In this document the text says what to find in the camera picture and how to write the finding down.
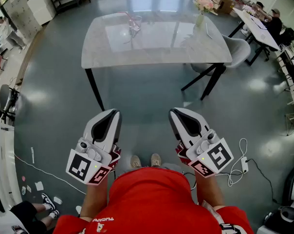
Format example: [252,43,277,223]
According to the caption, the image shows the person's left shoe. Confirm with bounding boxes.
[130,155,142,169]

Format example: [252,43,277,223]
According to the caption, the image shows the person's right shoe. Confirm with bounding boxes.
[150,153,162,168]

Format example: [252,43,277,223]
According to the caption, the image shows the brown cardboard box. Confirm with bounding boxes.
[218,0,236,15]

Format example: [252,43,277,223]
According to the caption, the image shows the black table leg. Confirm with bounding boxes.
[85,68,106,112]
[200,64,227,101]

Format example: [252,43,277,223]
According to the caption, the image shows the white tall cabinet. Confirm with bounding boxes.
[0,119,23,213]

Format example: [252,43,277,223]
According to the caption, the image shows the white lanyard strap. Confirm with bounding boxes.
[202,200,244,234]

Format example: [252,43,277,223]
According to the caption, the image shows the pink bendy straw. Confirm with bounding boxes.
[117,11,136,33]

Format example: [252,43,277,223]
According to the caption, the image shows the person's right forearm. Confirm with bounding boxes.
[194,172,227,211]

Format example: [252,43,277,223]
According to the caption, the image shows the grey metal lockers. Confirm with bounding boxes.
[2,0,43,41]

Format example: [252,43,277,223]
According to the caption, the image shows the white power cable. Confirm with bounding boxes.
[216,137,249,187]

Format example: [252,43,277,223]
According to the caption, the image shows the white desk with black legs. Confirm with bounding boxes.
[228,7,281,67]

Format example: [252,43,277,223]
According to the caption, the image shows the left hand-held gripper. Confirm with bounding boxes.
[65,109,123,186]

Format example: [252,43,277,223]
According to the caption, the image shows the white power strip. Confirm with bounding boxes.
[241,156,249,174]

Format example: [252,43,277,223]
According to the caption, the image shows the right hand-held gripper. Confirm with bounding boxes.
[168,107,234,179]

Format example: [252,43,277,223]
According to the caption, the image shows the white low cabinet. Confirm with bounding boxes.
[27,0,56,26]

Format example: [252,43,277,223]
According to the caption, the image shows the clear drinking glass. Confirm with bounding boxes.
[128,15,143,37]

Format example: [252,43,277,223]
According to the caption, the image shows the pink flowers in white vase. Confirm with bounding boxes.
[192,0,220,27]

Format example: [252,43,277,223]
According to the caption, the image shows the long white floor cable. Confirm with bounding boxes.
[14,153,87,195]

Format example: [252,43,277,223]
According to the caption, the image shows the person's grey trousers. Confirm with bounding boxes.
[124,163,184,174]

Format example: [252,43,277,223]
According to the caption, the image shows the person's shoe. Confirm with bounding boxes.
[150,153,162,168]
[130,155,142,169]

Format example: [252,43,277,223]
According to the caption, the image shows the person's red shirt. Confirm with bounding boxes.
[53,167,255,234]

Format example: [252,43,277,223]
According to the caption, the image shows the small pale flower bouquet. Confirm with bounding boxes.
[242,4,256,17]

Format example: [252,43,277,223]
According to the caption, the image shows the black grey floor device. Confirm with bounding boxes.
[263,205,294,234]

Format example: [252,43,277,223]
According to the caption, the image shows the grey shell chair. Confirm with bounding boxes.
[181,34,252,92]

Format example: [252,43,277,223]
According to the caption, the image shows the person's left forearm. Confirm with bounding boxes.
[79,167,116,223]

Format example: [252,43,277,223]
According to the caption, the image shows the grey black office chair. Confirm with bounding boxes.
[0,84,20,126]

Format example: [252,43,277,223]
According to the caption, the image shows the black power cable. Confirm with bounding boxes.
[248,158,279,204]

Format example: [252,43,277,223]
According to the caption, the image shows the black white floor machine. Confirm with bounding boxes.
[282,163,294,211]

